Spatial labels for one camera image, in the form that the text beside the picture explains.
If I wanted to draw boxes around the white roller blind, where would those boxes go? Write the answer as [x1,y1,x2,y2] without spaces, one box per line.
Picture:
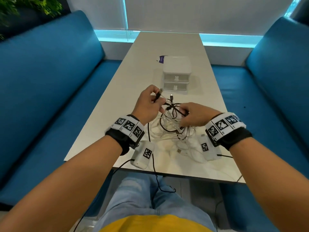
[124,0,296,36]
[65,0,128,31]

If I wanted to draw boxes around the white charger on floor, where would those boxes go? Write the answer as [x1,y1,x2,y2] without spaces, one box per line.
[217,154,243,184]

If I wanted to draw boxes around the tangle of white cables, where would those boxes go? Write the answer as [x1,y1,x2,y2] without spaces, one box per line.
[148,93,206,165]

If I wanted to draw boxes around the dark planter box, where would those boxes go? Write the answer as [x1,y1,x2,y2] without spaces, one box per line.
[0,7,72,40]

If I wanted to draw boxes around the black camera cable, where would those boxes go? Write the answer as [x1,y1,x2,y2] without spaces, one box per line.
[80,159,136,232]

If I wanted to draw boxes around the black marker wristband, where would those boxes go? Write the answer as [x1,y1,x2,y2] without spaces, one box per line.
[105,114,145,156]
[205,112,253,151]

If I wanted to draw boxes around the person's right hand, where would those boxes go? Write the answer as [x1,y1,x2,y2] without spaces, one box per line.
[178,102,222,127]

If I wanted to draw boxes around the black USB cable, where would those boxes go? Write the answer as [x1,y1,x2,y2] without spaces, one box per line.
[147,87,177,194]
[159,94,191,140]

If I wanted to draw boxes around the person's left forearm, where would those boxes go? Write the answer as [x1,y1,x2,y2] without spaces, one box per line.
[0,135,124,232]

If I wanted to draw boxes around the yellow shirt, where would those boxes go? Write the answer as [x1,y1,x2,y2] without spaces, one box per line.
[99,214,214,232]

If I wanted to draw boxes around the person's right forearm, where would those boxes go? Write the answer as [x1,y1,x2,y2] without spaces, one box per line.
[229,137,309,232]

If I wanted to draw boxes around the white mini drawer box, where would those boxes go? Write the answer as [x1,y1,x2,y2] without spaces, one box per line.
[162,55,192,92]

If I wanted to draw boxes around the blue jeans legs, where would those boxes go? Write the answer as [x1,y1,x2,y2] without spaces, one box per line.
[93,172,217,232]

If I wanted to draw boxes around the blue sofa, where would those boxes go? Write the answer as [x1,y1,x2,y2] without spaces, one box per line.
[0,10,122,208]
[211,16,309,232]

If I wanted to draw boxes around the green plant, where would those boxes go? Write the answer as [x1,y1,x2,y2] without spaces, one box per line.
[0,0,63,40]

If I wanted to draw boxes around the person's left hand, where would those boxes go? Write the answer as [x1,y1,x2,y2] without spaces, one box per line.
[131,84,167,126]

